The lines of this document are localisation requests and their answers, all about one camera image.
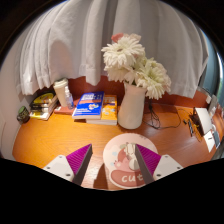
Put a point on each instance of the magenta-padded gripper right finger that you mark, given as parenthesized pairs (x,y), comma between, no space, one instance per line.
(165,165)

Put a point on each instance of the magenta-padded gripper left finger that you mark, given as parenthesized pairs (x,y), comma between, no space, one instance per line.
(60,165)

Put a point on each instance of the small white box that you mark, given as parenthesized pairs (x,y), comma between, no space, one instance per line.
(210,141)

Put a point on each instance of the yellow and white book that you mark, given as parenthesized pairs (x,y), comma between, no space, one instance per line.
(41,114)

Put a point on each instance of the dark red book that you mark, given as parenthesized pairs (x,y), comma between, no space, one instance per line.
(63,110)

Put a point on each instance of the white flat panel device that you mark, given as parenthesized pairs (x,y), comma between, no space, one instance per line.
(203,120)

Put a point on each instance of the white ceramic jug vase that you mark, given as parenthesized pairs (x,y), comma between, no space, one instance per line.
(131,110)

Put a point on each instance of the blue book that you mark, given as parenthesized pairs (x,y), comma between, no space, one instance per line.
(89,105)

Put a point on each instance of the cream tumbler with lid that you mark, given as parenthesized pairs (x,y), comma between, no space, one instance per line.
(60,93)

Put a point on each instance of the orange book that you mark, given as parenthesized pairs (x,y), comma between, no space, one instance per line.
(110,111)

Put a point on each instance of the white flower bouquet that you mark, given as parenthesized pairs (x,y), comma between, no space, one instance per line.
(123,55)

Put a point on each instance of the white curtain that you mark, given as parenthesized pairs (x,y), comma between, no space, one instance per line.
(76,40)

